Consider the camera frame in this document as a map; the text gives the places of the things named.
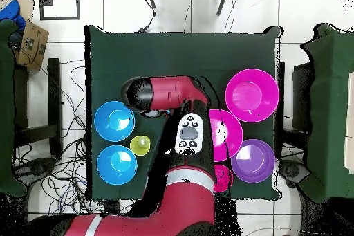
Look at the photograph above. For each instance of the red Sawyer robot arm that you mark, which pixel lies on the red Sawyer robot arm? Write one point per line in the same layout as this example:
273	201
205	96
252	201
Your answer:
188	205

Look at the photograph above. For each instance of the yellow cup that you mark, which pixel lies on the yellow cup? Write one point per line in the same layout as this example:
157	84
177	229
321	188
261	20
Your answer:
140	145

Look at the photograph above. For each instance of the large pink bowl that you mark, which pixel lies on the large pink bowl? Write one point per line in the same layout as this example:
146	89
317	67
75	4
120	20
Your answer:
229	136
251	95

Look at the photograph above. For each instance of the large blue bowl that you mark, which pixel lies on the large blue bowl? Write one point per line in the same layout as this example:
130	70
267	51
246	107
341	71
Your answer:
116	164
114	121

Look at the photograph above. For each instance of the dark green table cloth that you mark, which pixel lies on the dark green table cloth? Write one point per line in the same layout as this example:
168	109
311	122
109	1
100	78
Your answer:
166	53

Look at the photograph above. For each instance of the small crimson bowl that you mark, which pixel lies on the small crimson bowl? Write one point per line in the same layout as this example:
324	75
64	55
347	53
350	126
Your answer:
224	178

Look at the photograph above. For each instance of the purple bowl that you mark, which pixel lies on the purple bowl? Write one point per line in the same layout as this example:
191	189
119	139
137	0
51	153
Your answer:
253	161

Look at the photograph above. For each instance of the black box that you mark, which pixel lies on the black box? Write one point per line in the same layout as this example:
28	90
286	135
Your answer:
112	206

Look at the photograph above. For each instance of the green covered side table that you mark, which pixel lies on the green covered side table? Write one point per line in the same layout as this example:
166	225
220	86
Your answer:
7	108
329	108

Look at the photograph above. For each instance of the printed cardboard box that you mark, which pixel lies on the printed cardboard box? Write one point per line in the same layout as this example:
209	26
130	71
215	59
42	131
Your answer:
31	50

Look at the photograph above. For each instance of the plain cardboard box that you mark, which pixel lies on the plain cardboard box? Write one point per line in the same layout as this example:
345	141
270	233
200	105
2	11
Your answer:
27	6

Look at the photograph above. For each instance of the blue cloth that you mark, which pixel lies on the blue cloth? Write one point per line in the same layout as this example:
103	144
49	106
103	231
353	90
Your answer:
12	11

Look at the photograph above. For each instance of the black bench frame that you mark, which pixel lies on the black bench frame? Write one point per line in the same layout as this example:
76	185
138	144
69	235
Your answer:
302	94
54	94

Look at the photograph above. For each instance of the black pedestal foot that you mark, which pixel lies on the black pedestal foot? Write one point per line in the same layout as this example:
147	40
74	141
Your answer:
36	168
293	171

